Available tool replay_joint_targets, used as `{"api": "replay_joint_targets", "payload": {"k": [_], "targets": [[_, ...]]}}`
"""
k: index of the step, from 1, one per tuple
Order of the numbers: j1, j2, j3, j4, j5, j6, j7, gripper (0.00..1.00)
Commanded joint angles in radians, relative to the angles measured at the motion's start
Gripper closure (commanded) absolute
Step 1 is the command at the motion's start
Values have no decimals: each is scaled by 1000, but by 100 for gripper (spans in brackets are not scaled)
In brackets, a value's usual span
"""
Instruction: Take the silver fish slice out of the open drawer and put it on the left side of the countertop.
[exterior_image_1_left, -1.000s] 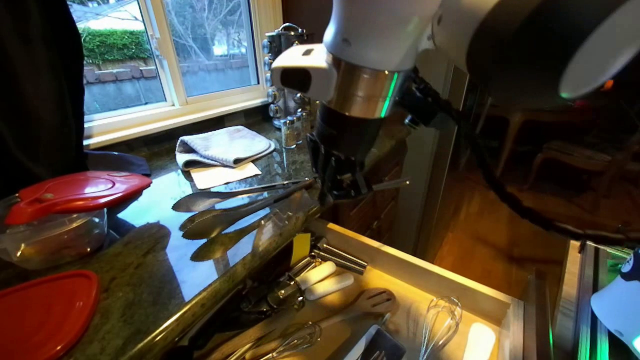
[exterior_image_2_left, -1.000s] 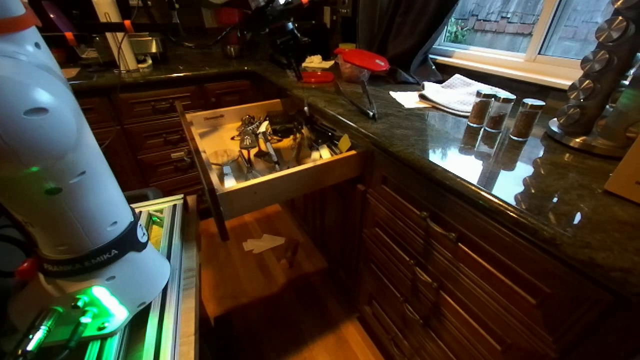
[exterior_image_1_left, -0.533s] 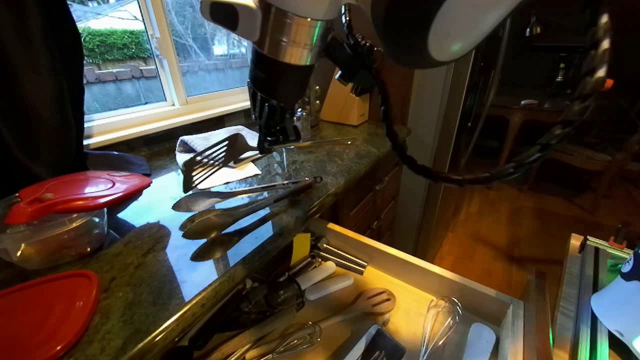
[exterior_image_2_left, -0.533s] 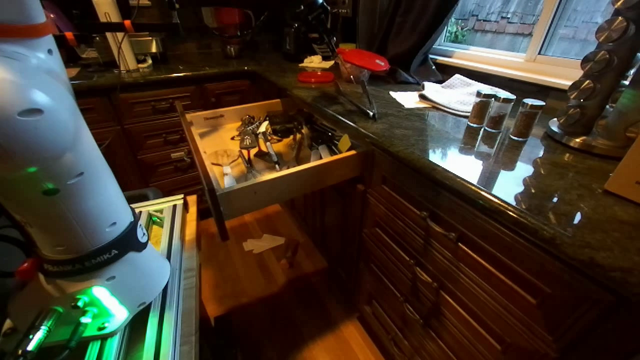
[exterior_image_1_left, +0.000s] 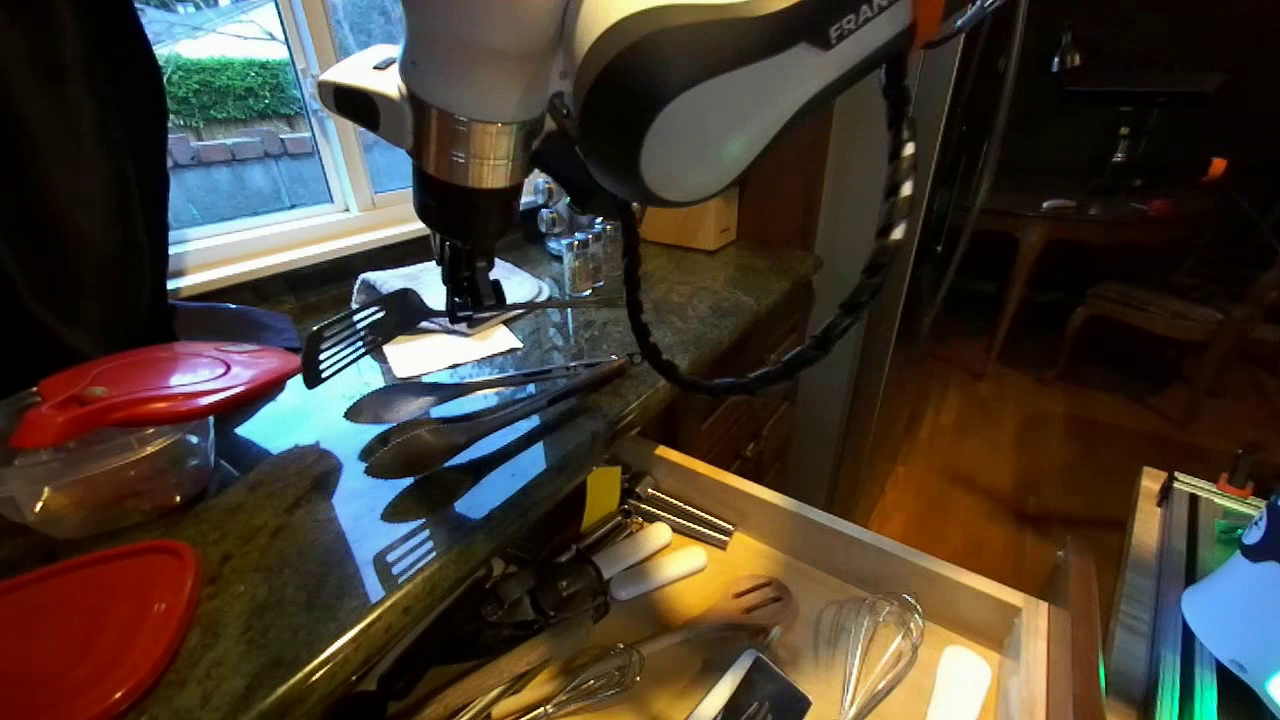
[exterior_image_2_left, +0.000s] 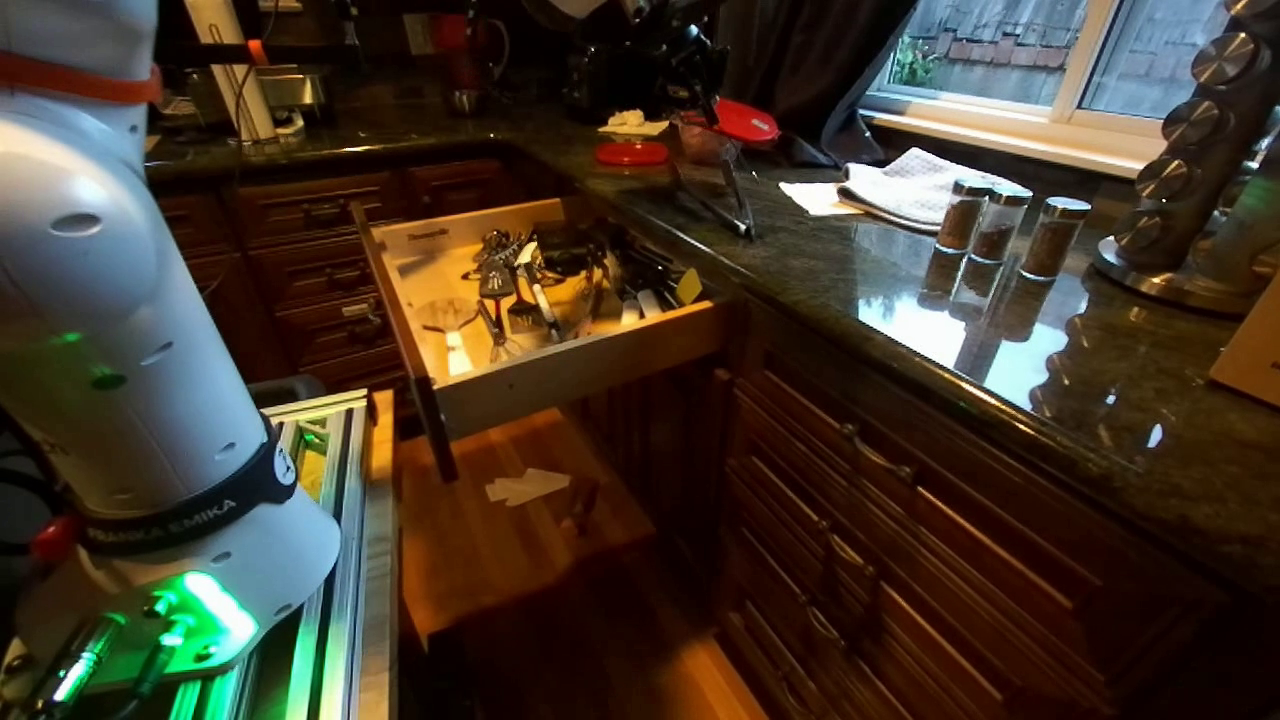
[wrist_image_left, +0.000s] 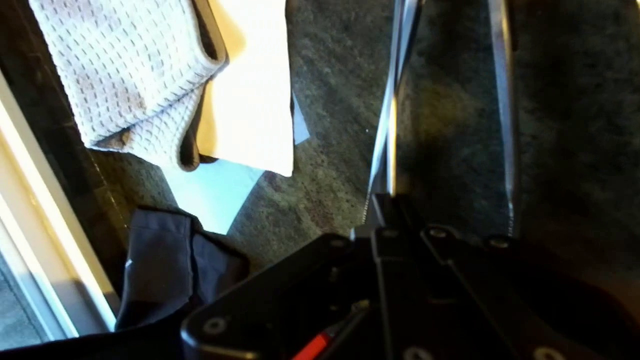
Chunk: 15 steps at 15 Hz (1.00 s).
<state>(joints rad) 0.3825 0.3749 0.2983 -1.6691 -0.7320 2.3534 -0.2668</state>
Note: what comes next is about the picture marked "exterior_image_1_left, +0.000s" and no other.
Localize black slotted spatula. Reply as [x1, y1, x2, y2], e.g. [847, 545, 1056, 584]
[300, 287, 623, 391]

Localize drawer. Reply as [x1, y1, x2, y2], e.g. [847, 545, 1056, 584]
[330, 434, 1107, 720]

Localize silver fish slice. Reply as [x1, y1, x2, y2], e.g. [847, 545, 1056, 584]
[684, 647, 814, 720]

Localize glass jar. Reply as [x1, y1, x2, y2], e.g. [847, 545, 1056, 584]
[532, 176, 575, 257]

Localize white folded cloth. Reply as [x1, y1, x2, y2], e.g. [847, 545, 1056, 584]
[352, 257, 553, 323]

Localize white paper napkin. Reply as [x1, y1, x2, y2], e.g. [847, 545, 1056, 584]
[380, 312, 525, 380]

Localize metal tongs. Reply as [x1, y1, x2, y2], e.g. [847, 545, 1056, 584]
[344, 355, 639, 482]

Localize wooden knife block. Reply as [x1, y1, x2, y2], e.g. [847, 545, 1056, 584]
[639, 184, 742, 253]

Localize window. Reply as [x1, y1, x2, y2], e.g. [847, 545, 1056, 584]
[134, 0, 423, 245]

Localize yellow tag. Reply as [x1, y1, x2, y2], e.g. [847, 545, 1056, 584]
[582, 464, 624, 533]

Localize wooden cabinet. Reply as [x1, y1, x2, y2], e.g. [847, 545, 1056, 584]
[655, 280, 819, 493]

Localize red container lid with vent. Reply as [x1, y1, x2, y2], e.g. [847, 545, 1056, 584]
[8, 341, 304, 452]

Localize ribbed silver utensil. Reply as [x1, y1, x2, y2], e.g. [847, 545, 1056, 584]
[624, 474, 737, 550]

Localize refrigerator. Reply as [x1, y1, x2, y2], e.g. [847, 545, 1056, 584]
[796, 30, 1031, 521]

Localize glass bowl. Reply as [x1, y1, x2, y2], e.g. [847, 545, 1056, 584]
[0, 388, 217, 542]

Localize wooden slotted spatula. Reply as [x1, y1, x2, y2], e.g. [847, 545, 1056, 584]
[415, 574, 797, 720]

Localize small metal whisk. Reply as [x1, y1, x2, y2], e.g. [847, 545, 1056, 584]
[452, 642, 647, 720]

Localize flat red lid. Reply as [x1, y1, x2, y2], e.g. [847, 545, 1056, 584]
[0, 539, 202, 720]

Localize large metal whisk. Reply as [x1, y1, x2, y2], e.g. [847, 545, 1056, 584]
[819, 591, 927, 720]

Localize wooden table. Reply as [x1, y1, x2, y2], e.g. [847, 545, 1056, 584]
[972, 185, 1233, 373]

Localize wooden chair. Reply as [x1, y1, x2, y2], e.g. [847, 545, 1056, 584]
[1050, 258, 1280, 403]

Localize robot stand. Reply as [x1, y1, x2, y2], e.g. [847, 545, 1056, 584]
[1104, 464, 1280, 720]

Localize orange clamp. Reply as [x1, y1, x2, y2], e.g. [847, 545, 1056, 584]
[1214, 449, 1257, 499]

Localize can opener with white handles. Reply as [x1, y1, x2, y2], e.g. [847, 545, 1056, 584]
[480, 520, 710, 633]

